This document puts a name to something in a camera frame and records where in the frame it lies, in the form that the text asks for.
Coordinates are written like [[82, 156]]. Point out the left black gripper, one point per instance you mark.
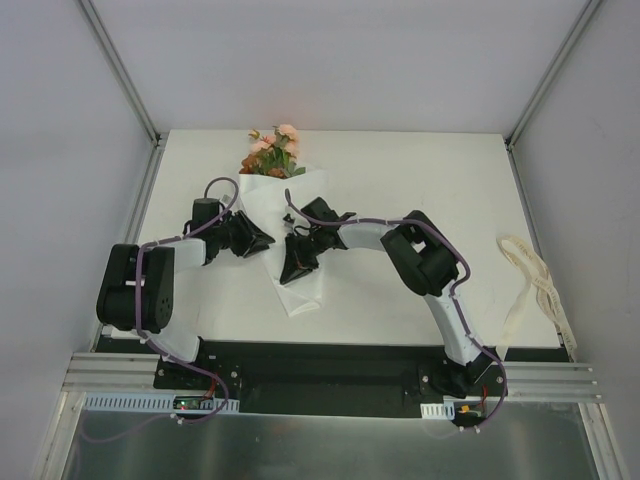
[[239, 233]]

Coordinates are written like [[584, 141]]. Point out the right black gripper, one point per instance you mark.
[[305, 245]]

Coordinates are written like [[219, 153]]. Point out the translucent white wrapping paper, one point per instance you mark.
[[263, 200]]

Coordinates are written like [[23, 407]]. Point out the pink rose stem with leaves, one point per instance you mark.
[[290, 163]]

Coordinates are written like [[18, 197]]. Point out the cream printed ribbon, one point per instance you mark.
[[538, 280]]

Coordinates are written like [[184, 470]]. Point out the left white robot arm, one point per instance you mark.
[[138, 286]]

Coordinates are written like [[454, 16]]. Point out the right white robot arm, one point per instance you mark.
[[426, 262]]

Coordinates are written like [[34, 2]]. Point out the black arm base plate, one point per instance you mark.
[[349, 401]]

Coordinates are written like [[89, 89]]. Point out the right white cable duct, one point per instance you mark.
[[438, 411]]

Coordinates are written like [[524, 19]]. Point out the white cable duct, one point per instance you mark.
[[158, 403], [438, 411]]

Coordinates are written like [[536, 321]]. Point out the left white cable duct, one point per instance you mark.
[[158, 403]]

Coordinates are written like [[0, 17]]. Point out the aluminium front rail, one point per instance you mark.
[[519, 381]]

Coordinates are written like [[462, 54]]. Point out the left aluminium frame post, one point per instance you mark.
[[118, 69]]

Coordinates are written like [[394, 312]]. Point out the aluminium frame post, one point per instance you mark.
[[118, 69], [577, 30]]

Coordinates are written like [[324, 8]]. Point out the right aluminium frame post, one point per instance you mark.
[[577, 30]]

